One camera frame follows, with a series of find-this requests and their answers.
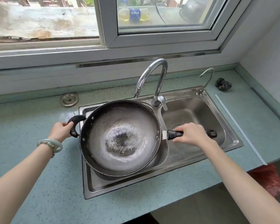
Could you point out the person's right hand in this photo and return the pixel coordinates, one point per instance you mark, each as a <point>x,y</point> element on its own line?
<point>193,135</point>

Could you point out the round metal hole cover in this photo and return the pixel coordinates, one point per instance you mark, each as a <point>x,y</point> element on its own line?
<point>69,99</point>

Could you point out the stainless steel double sink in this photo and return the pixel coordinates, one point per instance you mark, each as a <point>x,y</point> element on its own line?
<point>191,128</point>

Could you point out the dark steel wool scrubber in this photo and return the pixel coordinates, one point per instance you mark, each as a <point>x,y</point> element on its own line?
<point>223,84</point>

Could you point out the small chrome water tap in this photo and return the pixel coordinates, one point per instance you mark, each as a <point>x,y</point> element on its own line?
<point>206,80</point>

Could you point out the pale jade bangle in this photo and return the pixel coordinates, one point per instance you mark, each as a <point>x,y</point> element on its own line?
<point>53,145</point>

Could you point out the person's left thumb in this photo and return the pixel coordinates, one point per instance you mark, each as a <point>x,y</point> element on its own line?
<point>69,126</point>

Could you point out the person's left hand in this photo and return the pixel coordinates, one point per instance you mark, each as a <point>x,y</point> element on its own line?
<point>59,132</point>

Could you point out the person's left forearm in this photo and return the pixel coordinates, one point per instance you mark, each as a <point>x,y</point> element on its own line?
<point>21,181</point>

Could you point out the white window frame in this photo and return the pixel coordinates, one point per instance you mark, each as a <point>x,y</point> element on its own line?
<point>154,41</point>

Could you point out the red plastic bag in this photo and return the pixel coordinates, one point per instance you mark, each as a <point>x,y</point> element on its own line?
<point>268,179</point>

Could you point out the person's right forearm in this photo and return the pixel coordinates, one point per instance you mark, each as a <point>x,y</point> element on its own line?
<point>242,184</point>

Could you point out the person's right fingers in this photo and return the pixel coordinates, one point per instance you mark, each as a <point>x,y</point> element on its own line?
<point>178,135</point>

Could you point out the chrome gooseneck faucet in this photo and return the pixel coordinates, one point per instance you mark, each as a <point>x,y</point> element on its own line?
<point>154,83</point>

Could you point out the black steel wok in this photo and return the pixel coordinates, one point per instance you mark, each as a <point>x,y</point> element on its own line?
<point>121,137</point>

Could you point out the plastic bottle with blue label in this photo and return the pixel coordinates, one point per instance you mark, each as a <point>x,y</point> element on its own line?
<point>133,14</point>

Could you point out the metal basin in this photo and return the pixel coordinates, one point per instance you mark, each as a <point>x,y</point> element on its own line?
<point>194,9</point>

